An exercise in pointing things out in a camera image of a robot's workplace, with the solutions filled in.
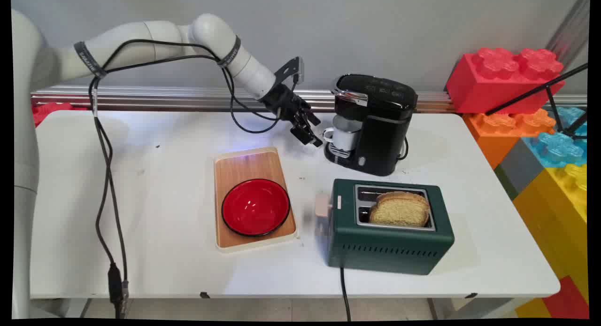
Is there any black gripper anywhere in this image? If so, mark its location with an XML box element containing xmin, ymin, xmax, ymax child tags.
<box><xmin>257</xmin><ymin>83</ymin><xmax>324</xmax><ymax>147</ymax></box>

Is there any beige toaster lever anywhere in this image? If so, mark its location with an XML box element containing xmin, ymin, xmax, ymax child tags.
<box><xmin>315</xmin><ymin>192</ymin><xmax>335</xmax><ymax>219</ymax></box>

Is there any white mug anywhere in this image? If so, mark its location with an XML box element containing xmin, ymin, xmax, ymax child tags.
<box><xmin>323</xmin><ymin>124</ymin><xmax>363</xmax><ymax>152</ymax></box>

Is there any black coffee machine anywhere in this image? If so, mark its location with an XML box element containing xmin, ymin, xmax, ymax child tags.
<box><xmin>324</xmin><ymin>74</ymin><xmax>419</xmax><ymax>177</ymax></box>

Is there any wooden tray with cream rim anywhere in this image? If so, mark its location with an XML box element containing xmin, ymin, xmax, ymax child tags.
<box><xmin>214</xmin><ymin>147</ymin><xmax>299</xmax><ymax>253</ymax></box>

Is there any red bowl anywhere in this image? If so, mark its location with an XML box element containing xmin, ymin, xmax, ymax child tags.
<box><xmin>221</xmin><ymin>178</ymin><xmax>292</xmax><ymax>237</ymax></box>

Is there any toasted bread slice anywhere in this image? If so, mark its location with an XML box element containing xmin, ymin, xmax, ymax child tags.
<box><xmin>369</xmin><ymin>197</ymin><xmax>431</xmax><ymax>228</ymax></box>
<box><xmin>376</xmin><ymin>191</ymin><xmax>430</xmax><ymax>205</ymax></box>

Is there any green toaster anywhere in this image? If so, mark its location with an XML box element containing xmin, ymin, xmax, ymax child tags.
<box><xmin>324</xmin><ymin>178</ymin><xmax>455</xmax><ymax>276</ymax></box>

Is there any large red foam block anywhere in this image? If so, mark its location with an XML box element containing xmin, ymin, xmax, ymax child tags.
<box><xmin>445</xmin><ymin>47</ymin><xmax>566</xmax><ymax>115</ymax></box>

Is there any orange foam block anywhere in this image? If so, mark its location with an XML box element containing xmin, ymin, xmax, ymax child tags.
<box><xmin>462</xmin><ymin>109</ymin><xmax>557</xmax><ymax>170</ymax></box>

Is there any grey foam block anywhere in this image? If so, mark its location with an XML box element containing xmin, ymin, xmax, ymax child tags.
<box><xmin>493</xmin><ymin>138</ymin><xmax>546</xmax><ymax>201</ymax></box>

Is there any black tripod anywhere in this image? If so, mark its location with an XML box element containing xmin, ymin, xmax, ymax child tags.
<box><xmin>485</xmin><ymin>62</ymin><xmax>589</xmax><ymax>140</ymax></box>

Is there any light blue foam block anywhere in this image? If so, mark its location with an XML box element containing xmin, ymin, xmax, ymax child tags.
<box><xmin>553</xmin><ymin>106</ymin><xmax>588</xmax><ymax>135</ymax></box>
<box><xmin>523</xmin><ymin>131</ymin><xmax>588</xmax><ymax>169</ymax></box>

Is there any small red foam block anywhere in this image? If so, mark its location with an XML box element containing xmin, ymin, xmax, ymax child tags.
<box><xmin>31</xmin><ymin>102</ymin><xmax>88</xmax><ymax>128</ymax></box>

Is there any yellow foam block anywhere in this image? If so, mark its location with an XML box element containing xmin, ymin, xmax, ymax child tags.
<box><xmin>512</xmin><ymin>163</ymin><xmax>589</xmax><ymax>302</ymax></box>

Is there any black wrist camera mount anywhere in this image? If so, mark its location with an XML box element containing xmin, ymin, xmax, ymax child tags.
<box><xmin>274</xmin><ymin>57</ymin><xmax>305</xmax><ymax>89</ymax></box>

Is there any grey velcro strap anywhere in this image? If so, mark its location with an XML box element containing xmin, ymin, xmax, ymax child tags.
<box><xmin>74</xmin><ymin>41</ymin><xmax>108</xmax><ymax>78</ymax></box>
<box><xmin>216</xmin><ymin>35</ymin><xmax>242</xmax><ymax>69</ymax></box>

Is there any aluminium rail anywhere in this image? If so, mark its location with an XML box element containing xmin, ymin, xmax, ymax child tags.
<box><xmin>31</xmin><ymin>85</ymin><xmax>587</xmax><ymax>114</ymax></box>

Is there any black toaster power cable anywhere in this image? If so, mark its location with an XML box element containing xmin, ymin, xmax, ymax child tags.
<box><xmin>339</xmin><ymin>267</ymin><xmax>353</xmax><ymax>322</ymax></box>

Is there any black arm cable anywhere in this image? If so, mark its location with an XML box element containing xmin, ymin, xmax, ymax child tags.
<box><xmin>87</xmin><ymin>39</ymin><xmax>282</xmax><ymax>317</ymax></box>
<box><xmin>89</xmin><ymin>54</ymin><xmax>270</xmax><ymax>312</ymax></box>

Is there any grey metal post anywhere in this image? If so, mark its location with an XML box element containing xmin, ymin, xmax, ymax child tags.
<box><xmin>546</xmin><ymin>0</ymin><xmax>591</xmax><ymax>67</ymax></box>

